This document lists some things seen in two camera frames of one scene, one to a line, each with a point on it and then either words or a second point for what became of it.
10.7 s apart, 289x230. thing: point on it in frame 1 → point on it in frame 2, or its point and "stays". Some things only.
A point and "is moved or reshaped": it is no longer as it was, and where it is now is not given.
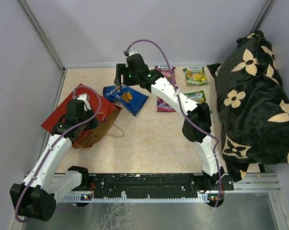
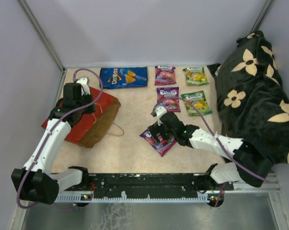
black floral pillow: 257,116 stays
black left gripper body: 87,122 → 87,108
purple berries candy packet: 167,72 stays
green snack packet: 195,76 stays
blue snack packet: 130,99 is moved or reshaped
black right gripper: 121,72 → 158,129
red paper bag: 105,111 stays
